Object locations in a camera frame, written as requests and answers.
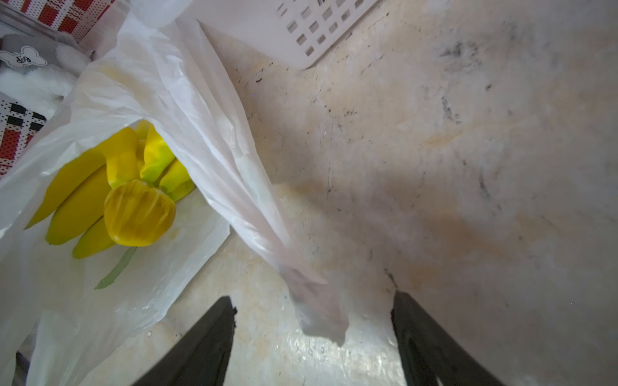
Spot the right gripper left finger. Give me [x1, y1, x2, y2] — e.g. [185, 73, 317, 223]
[135, 296, 237, 385]

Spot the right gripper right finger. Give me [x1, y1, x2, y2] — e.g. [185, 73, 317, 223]
[391, 290, 502, 385]

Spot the white plastic bag lemon print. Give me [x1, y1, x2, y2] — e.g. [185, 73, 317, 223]
[1, 11, 349, 385]

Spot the yellow banana bunch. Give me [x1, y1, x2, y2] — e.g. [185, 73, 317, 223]
[28, 120, 196, 259]

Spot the grey husky plush toy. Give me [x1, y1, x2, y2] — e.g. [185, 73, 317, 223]
[1, 32, 91, 120]

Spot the white plastic basket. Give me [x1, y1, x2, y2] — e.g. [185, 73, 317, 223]
[187, 0, 377, 69]

